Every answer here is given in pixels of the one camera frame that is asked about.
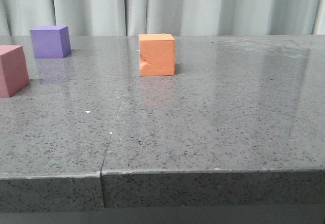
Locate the grey pleated curtain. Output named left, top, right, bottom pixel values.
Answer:
left=1, top=0, right=324, bottom=36

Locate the orange foam cube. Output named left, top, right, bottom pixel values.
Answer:
left=139, top=34, right=175, bottom=76

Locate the pink foam cube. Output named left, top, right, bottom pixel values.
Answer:
left=1, top=45, right=29, bottom=98

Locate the purple foam cube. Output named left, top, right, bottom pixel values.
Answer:
left=30, top=25, right=72, bottom=58

